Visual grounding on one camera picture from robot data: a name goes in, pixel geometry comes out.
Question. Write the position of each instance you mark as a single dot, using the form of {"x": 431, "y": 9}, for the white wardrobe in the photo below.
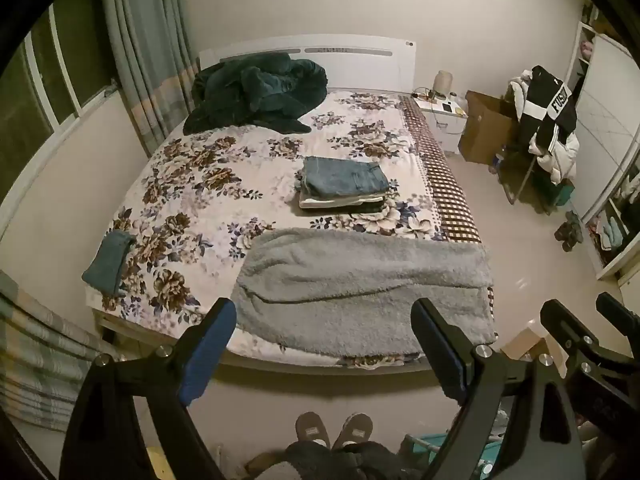
{"x": 607, "y": 125}

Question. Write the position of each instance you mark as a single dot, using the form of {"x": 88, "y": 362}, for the floral bed blanket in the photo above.
{"x": 210, "y": 195}

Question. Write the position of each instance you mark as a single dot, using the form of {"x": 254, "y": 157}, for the grey fluffy towel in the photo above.
{"x": 360, "y": 285}

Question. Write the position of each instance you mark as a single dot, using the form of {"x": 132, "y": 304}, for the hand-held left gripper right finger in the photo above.
{"x": 440, "y": 355}

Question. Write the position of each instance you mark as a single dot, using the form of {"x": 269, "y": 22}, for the teal rack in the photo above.
{"x": 430, "y": 447}

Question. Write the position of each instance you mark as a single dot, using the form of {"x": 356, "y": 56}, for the person's left slipper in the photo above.
{"x": 312, "y": 430}

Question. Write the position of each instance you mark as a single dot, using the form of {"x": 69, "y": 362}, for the person's legs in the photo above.
{"x": 340, "y": 462}

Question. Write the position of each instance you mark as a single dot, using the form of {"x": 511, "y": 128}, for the white bed headboard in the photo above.
{"x": 360, "y": 62}

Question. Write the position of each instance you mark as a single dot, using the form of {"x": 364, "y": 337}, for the folded white pants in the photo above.
{"x": 330, "y": 201}

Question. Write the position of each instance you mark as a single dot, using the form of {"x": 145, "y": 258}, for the window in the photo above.
{"x": 45, "y": 85}

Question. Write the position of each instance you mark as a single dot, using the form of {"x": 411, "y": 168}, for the folded dark pants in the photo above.
{"x": 370, "y": 206}

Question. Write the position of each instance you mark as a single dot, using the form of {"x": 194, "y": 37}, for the pair of grey slippers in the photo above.
{"x": 569, "y": 232}

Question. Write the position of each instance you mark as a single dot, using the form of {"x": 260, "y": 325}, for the chair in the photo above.
{"x": 530, "y": 180}

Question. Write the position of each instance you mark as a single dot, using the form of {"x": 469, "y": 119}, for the plaid cloth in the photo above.
{"x": 45, "y": 355}

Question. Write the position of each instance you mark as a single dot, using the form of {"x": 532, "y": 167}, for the large cardboard box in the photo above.
{"x": 487, "y": 127}

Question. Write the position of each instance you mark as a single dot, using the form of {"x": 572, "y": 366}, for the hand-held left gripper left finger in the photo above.
{"x": 205, "y": 355}

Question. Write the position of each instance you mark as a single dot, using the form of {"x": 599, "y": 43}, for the small cardboard box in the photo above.
{"x": 525, "y": 342}

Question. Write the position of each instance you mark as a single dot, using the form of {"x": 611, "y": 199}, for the small folded blue jeans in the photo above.
{"x": 109, "y": 262}

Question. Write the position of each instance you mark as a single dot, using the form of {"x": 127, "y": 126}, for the black and white jacket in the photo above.
{"x": 547, "y": 105}

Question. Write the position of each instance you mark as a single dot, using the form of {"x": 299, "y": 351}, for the white nightstand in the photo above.
{"x": 445, "y": 122}

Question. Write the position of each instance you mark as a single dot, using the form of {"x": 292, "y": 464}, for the dark green duvet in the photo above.
{"x": 255, "y": 90}

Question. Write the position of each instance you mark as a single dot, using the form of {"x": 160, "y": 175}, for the grey green curtain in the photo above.
{"x": 145, "y": 50}

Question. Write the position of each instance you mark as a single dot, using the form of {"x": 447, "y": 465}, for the stack of folded clothes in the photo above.
{"x": 345, "y": 176}

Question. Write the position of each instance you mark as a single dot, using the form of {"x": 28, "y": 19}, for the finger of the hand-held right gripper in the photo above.
{"x": 562, "y": 325}
{"x": 620, "y": 312}

